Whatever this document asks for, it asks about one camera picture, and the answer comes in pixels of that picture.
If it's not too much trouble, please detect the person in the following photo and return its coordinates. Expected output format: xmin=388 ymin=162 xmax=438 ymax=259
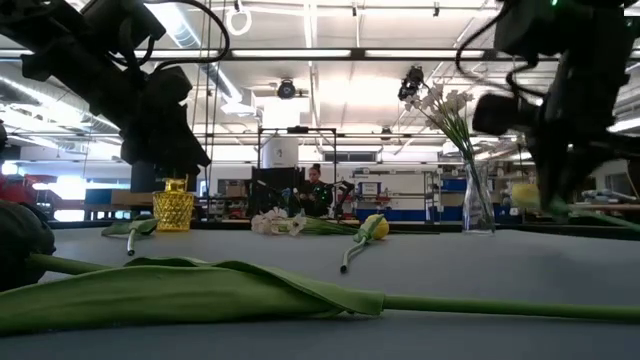
xmin=298 ymin=163 xmax=335 ymax=219

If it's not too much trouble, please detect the yellow faceted glass vase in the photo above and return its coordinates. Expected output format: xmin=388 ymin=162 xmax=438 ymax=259
xmin=152 ymin=177 xmax=196 ymax=233

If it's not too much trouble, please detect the black screen panel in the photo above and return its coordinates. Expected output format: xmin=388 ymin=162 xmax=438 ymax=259
xmin=249 ymin=166 xmax=306 ymax=219

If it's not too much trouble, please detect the white artificial flower bunch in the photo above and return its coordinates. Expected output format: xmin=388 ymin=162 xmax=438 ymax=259
xmin=403 ymin=82 xmax=489 ymax=231
xmin=250 ymin=207 xmax=361 ymax=237

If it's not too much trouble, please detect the blue storage bin row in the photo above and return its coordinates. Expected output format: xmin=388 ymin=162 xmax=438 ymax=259
xmin=354 ymin=207 xmax=464 ymax=223

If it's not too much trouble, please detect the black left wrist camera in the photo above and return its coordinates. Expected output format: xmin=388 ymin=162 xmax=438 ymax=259
xmin=143 ymin=64 xmax=194 ymax=104

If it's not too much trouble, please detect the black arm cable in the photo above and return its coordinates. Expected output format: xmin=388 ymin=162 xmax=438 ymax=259
xmin=454 ymin=3 xmax=507 ymax=76
xmin=143 ymin=0 xmax=232 ymax=67

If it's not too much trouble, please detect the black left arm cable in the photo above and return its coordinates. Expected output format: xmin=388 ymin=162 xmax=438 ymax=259
xmin=143 ymin=0 xmax=232 ymax=67

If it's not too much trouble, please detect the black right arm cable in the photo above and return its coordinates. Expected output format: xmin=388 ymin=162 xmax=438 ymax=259
xmin=454 ymin=3 xmax=507 ymax=76

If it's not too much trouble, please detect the red machine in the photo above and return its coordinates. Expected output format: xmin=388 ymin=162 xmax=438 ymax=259
xmin=0 ymin=173 xmax=57 ymax=206

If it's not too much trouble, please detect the black monitor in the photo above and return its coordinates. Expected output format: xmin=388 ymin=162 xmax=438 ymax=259
xmin=130 ymin=162 xmax=164 ymax=194

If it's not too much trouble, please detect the black metal frame stand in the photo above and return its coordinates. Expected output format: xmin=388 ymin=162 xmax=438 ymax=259
xmin=256 ymin=125 xmax=339 ymax=221

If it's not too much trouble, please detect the yellow artificial tulip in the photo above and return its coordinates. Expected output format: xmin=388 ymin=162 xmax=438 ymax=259
xmin=339 ymin=213 xmax=391 ymax=275
xmin=509 ymin=182 xmax=640 ymax=232

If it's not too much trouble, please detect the artificial tulip with broad leaf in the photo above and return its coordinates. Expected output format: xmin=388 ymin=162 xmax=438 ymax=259
xmin=0 ymin=199 xmax=640 ymax=337

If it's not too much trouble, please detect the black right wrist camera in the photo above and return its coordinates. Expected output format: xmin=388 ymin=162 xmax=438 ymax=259
xmin=472 ymin=93 xmax=541 ymax=136

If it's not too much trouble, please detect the black round ceiling lamp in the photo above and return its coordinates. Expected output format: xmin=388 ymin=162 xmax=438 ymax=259
xmin=276 ymin=78 xmax=297 ymax=100

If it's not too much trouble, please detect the black overhead frame bar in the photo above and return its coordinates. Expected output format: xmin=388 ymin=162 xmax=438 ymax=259
xmin=0 ymin=47 xmax=640 ymax=62

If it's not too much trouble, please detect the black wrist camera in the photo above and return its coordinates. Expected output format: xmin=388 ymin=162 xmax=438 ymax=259
xmin=472 ymin=93 xmax=541 ymax=136
xmin=143 ymin=64 xmax=194 ymax=104

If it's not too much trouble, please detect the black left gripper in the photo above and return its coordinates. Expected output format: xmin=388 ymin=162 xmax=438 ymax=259
xmin=118 ymin=98 xmax=212 ymax=169

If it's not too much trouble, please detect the clear glass vase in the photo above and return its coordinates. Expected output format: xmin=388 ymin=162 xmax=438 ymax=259
xmin=461 ymin=159 xmax=497 ymax=236

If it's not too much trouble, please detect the black camera on rig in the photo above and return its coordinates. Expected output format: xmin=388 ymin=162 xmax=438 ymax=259
xmin=398 ymin=65 xmax=425 ymax=101

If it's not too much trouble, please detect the green-leaved flower stem grey tip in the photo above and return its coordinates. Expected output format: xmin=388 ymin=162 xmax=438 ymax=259
xmin=100 ymin=214 xmax=160 ymax=257

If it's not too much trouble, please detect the white hanging ring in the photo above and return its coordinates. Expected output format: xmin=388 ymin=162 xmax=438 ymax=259
xmin=224 ymin=0 xmax=253 ymax=37

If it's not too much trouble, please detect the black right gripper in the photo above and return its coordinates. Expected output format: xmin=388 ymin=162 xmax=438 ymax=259
xmin=528 ymin=52 xmax=624 ymax=210

